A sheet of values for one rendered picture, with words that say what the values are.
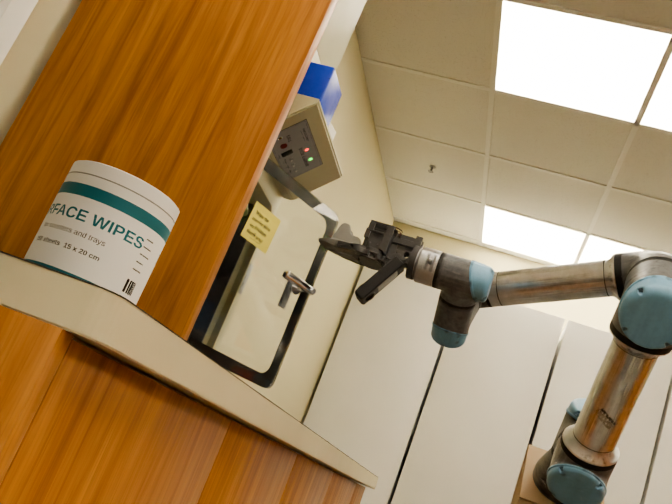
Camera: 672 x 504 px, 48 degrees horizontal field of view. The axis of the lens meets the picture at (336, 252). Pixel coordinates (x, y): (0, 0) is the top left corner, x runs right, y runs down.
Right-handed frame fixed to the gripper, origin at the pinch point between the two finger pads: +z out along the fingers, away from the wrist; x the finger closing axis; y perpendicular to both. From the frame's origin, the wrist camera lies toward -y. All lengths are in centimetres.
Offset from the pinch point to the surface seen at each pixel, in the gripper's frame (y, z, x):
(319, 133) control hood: 18.0, 5.4, 13.7
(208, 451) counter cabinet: -46, -11, 50
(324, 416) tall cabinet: -11, 46, -287
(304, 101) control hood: 18.7, 6.9, 24.0
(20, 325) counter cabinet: -42, -8, 93
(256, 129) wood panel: 6.9, 9.8, 32.0
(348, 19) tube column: 56, 16, -2
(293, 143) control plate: 13.9, 9.3, 14.7
